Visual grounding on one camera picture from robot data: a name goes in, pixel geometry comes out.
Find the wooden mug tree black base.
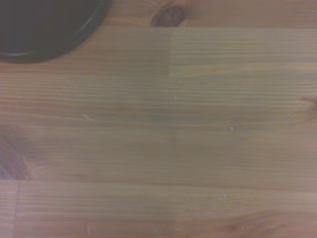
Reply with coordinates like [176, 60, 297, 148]
[0, 0, 113, 64]

